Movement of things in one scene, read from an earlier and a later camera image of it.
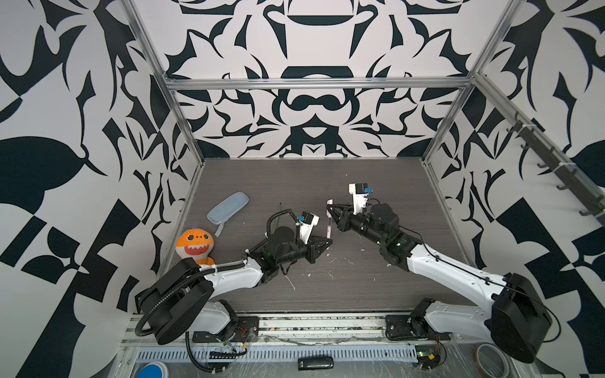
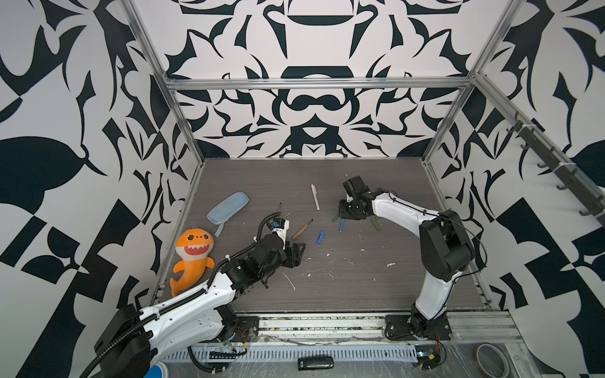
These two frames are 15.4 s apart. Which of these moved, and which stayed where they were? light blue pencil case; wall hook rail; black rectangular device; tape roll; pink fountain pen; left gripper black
Moved: left gripper black; pink fountain pen
Stayed: wall hook rail; black rectangular device; light blue pencil case; tape roll
